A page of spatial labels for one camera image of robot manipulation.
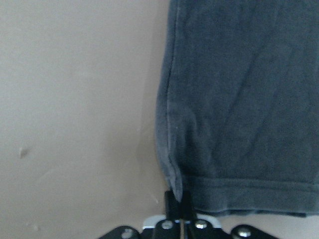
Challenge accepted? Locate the black printed t-shirt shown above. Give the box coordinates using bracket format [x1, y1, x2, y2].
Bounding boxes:
[156, 0, 319, 217]

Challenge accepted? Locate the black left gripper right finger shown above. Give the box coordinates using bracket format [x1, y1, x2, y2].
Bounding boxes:
[182, 191, 193, 221]

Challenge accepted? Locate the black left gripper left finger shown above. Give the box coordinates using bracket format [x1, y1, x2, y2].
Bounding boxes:
[164, 191, 182, 222]

